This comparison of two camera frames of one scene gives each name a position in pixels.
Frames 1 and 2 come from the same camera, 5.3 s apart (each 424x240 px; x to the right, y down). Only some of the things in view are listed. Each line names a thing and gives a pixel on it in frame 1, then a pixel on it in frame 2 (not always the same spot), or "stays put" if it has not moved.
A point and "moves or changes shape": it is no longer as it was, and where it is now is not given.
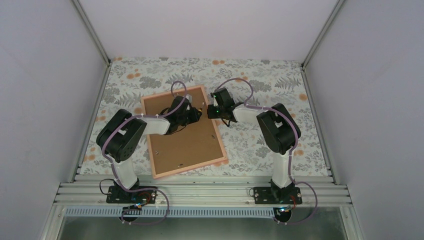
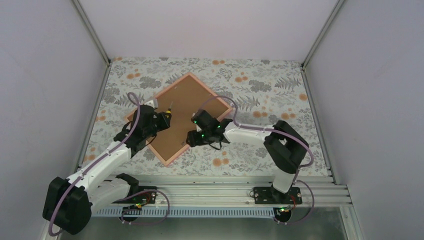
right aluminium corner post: (323, 33) stays put
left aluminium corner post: (92, 30) stays put
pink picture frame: (194, 145) moves or changes shape
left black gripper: (194, 116) -> (163, 117)
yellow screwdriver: (200, 109) moves or changes shape
